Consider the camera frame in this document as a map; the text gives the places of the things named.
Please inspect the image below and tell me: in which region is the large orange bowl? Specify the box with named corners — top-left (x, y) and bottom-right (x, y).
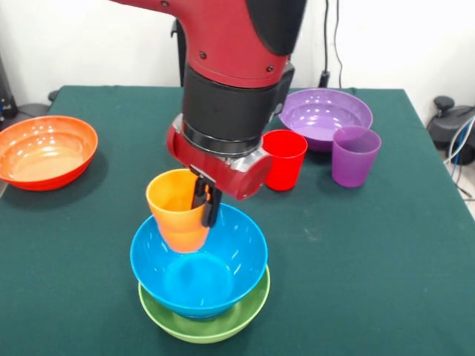
top-left (0, 115), bottom-right (99, 192)

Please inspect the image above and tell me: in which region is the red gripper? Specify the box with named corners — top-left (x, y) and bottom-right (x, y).
top-left (166, 124), bottom-right (274, 228)

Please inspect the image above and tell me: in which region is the red cup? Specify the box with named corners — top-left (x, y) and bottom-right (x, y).
top-left (261, 129), bottom-right (309, 192)

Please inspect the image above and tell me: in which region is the dark green table cloth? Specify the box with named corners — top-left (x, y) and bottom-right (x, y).
top-left (0, 85), bottom-right (475, 356)

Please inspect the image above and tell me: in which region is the grey office chair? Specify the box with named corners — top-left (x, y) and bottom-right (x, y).
top-left (7, 102), bottom-right (51, 122)

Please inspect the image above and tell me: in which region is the large light blue bowl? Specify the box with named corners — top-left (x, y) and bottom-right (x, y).
top-left (129, 202), bottom-right (269, 319)

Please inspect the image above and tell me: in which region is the black equipment stand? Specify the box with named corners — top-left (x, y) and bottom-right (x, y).
top-left (0, 55), bottom-right (16, 119)

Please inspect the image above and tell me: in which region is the purple bowl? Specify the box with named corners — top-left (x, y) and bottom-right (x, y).
top-left (278, 88), bottom-right (373, 152)

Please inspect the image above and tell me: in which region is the green bowl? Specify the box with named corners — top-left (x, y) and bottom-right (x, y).
top-left (138, 261), bottom-right (272, 344)

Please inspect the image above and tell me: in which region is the purple cup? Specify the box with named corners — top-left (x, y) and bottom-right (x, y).
top-left (331, 125), bottom-right (383, 189)

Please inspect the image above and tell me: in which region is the black cable with plug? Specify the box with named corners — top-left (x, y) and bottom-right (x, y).
top-left (318, 0), bottom-right (332, 88)

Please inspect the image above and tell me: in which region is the bundle of floor cables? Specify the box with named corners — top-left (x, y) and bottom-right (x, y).
top-left (443, 118), bottom-right (475, 203)

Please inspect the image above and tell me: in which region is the black chair base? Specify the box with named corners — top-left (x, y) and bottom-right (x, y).
top-left (426, 95), bottom-right (475, 166)

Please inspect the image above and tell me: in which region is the thin black cable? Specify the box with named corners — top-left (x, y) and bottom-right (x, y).
top-left (333, 0), bottom-right (357, 93)

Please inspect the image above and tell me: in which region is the orange cup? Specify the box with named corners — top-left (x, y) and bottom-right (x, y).
top-left (145, 168), bottom-right (212, 254)

